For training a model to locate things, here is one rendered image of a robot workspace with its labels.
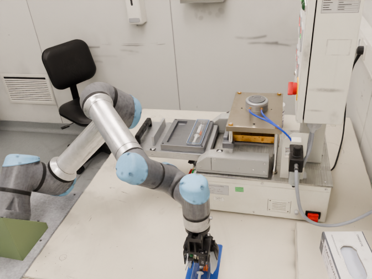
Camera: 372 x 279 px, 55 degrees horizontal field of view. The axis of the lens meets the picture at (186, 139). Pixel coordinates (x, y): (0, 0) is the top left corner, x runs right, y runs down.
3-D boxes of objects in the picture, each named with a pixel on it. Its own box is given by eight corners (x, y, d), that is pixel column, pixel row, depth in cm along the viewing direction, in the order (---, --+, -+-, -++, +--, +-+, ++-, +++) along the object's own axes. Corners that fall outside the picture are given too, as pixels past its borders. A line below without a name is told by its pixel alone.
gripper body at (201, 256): (183, 265, 102) (180, 236, 96) (189, 242, 109) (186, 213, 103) (210, 269, 101) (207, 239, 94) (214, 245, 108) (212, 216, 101)
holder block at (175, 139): (213, 125, 146) (213, 120, 145) (203, 153, 130) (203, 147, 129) (175, 123, 150) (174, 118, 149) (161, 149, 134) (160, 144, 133)
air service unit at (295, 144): (299, 168, 118) (303, 129, 110) (300, 197, 106) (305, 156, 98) (283, 166, 119) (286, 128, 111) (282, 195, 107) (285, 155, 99)
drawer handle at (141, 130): (152, 125, 150) (151, 117, 148) (140, 144, 138) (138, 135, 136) (148, 125, 151) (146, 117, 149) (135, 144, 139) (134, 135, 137)
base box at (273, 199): (318, 168, 153) (323, 133, 144) (325, 232, 123) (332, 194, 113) (196, 158, 166) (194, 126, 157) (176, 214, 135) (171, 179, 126)
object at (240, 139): (280, 118, 138) (282, 96, 133) (278, 150, 120) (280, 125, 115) (235, 116, 142) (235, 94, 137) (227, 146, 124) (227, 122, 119)
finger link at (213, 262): (211, 283, 107) (200, 263, 103) (213, 267, 112) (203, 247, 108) (220, 283, 106) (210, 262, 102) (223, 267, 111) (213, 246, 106)
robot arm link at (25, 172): (-10, 186, 128) (0, 150, 132) (25, 192, 138) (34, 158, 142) (5, 187, 121) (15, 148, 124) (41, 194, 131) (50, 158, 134)
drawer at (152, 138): (218, 133, 149) (217, 116, 145) (208, 163, 131) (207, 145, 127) (151, 128, 156) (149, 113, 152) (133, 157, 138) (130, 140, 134)
